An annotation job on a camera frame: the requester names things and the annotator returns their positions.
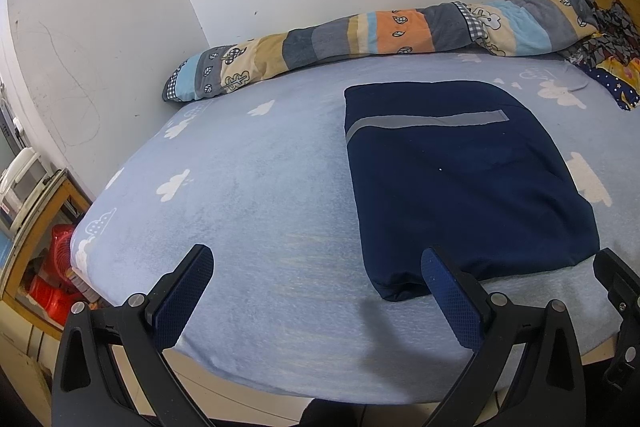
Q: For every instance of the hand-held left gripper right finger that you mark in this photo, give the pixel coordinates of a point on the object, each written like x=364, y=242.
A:
x=450, y=297

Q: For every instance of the light blue cloud bed sheet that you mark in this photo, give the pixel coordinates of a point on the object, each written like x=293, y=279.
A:
x=260, y=207

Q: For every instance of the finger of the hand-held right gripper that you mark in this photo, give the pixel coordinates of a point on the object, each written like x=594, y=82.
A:
x=625, y=297

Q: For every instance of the striped rolled quilt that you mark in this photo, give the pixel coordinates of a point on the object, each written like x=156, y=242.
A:
x=350, y=37

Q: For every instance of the wooden side cabinet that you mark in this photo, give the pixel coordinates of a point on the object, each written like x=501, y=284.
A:
x=20, y=342

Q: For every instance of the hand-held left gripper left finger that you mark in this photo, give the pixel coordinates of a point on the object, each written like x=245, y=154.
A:
x=180, y=297

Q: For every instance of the dark patterned cloth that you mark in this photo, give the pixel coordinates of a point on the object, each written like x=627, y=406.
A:
x=612, y=32

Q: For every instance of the navy work jacket red collar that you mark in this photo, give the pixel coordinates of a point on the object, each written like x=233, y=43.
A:
x=450, y=187

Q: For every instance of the person's dark trouser leg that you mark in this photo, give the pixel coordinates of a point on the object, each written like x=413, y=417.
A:
x=330, y=414

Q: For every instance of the white plastic appliance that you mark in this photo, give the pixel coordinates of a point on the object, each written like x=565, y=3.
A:
x=20, y=179

